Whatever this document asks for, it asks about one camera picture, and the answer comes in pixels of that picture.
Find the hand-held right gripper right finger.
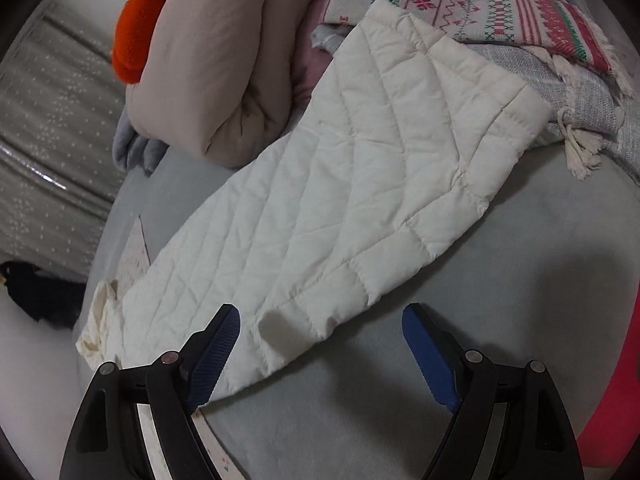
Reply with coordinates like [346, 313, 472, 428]
[401, 303, 585, 480]

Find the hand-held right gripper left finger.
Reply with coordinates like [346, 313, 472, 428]
[59, 303, 242, 480]

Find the white quilted duvet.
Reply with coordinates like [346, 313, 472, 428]
[75, 0, 553, 396]

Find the black cloth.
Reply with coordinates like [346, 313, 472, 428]
[0, 260, 86, 330]

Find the bright pink cloth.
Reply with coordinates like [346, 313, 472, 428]
[575, 290, 640, 480]

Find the blue-grey blanket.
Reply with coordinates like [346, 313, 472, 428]
[112, 112, 168, 176]

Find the grey star-print curtain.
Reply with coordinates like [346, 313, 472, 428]
[0, 2, 128, 281]

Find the grey woven tasselled blanket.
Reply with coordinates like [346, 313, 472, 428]
[310, 25, 640, 181]

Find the beige folded duvet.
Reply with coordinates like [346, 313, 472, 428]
[125, 0, 326, 170]

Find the pale pink cloth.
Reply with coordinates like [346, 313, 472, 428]
[297, 0, 336, 106]

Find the orange pumpkin plush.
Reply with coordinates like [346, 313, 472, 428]
[111, 0, 168, 84]

